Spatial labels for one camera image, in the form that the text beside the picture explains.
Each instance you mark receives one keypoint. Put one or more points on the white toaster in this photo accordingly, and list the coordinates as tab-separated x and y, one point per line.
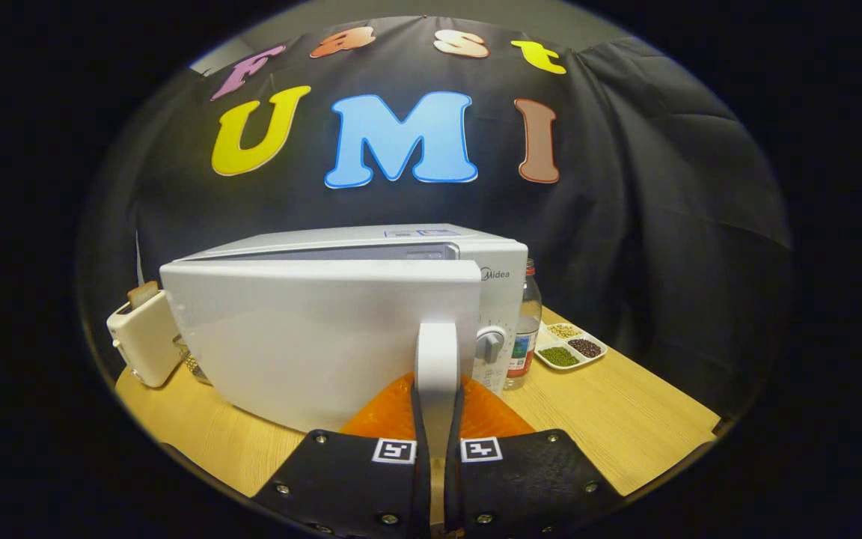
143	344

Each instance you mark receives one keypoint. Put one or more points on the bread slice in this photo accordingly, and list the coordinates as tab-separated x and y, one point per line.
143	294

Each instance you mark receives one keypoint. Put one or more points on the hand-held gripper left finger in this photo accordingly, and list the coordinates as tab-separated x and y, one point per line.
420	501

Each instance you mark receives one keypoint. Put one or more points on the clear plastic water bottle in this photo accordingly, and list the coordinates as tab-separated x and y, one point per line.
524	352

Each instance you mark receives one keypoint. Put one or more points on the white divided bean dish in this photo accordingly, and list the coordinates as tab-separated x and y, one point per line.
584	348

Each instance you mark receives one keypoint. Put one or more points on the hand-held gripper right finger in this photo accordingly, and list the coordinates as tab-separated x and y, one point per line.
453	501

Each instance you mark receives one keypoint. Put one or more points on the white microwave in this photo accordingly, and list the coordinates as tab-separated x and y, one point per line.
311	337

